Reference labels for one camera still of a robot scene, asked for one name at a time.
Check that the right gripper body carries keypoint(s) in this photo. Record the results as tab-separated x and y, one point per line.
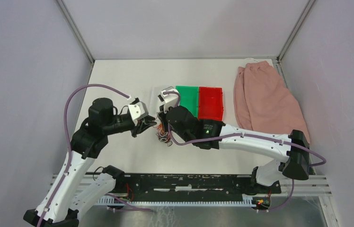
164	123

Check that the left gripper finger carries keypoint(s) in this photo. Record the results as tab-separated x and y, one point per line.
149	119
146	125

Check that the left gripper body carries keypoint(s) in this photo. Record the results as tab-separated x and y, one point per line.
135	130

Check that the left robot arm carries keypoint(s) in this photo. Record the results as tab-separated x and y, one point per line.
61	207

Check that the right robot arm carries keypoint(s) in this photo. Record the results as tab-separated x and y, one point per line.
288	152

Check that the green plastic bin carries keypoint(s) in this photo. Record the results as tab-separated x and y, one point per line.
189	98

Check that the red plastic bin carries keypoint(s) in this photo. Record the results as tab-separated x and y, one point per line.
210	103

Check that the pink cloth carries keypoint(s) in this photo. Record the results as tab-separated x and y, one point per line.
263	103

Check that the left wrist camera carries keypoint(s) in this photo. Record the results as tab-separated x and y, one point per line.
137	110

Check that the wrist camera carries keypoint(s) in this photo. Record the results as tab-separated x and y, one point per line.
137	110
169	98

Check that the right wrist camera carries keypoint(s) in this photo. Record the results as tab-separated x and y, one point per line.
169	98

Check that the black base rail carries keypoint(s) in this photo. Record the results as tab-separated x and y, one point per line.
190	188

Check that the white toothed cable duct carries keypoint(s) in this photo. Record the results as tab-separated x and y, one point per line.
245	202

